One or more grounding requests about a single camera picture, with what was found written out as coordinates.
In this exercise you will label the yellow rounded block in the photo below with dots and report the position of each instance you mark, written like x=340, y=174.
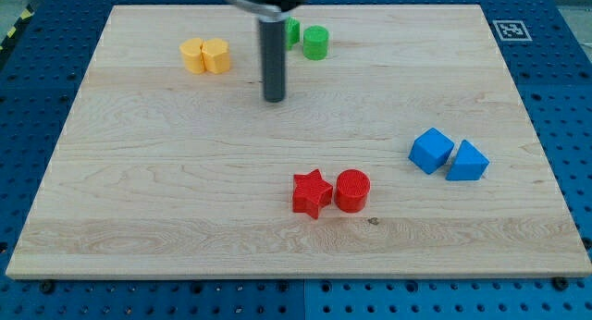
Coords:
x=191, y=54

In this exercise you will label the yellow hexagon block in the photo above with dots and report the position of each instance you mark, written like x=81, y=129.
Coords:
x=216, y=55

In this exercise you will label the green block behind rod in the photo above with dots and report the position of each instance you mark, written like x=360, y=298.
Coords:
x=293, y=31

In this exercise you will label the white fiducial marker tag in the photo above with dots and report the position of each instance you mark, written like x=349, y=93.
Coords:
x=511, y=30

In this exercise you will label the yellow black hazard tape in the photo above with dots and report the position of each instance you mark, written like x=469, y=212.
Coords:
x=17, y=28

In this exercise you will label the wooden board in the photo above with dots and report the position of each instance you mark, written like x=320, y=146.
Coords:
x=160, y=173

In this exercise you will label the red cylinder block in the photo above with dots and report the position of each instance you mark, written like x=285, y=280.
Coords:
x=352, y=189

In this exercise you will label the blue triangular block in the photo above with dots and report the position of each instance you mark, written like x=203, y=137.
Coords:
x=469, y=163

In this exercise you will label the red star block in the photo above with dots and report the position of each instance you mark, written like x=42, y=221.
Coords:
x=311, y=193

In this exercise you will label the green cylinder block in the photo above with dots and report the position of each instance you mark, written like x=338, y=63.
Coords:
x=315, y=42

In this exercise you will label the blue cube block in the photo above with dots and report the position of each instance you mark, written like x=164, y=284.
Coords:
x=431, y=150

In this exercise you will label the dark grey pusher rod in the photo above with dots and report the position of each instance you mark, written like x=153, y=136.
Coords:
x=272, y=45

